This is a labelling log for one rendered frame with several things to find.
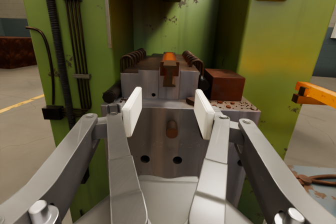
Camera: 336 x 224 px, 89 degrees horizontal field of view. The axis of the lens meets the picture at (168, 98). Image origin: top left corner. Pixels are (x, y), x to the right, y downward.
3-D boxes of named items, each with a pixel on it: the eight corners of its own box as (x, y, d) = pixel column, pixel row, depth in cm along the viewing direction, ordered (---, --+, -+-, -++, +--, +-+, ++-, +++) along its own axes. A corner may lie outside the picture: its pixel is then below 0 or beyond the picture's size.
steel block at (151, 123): (230, 236, 55) (261, 111, 40) (113, 232, 55) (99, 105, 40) (200, 138, 108) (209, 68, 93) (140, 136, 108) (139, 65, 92)
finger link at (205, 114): (207, 111, 15) (215, 112, 15) (195, 88, 22) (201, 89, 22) (203, 140, 16) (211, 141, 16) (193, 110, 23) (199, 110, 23)
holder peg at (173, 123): (177, 139, 38) (178, 128, 37) (165, 138, 38) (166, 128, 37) (176, 130, 42) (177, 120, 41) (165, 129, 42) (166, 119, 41)
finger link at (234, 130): (219, 129, 14) (256, 130, 14) (206, 105, 19) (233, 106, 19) (216, 144, 14) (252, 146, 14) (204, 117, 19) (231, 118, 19)
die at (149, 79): (196, 100, 46) (199, 68, 43) (121, 97, 46) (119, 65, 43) (183, 70, 85) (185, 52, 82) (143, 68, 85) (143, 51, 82)
